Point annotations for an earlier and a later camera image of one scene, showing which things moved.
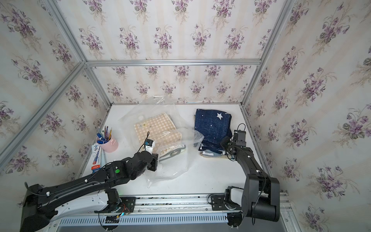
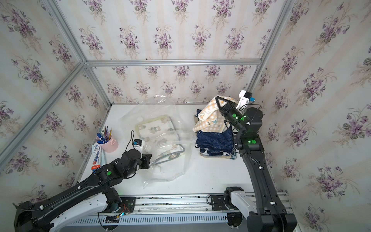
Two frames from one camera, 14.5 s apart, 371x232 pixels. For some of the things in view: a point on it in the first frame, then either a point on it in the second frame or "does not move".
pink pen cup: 108,144 does not move
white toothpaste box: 96,157 does not move
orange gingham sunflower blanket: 168,139 → 211,119
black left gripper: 154,162 → 146,158
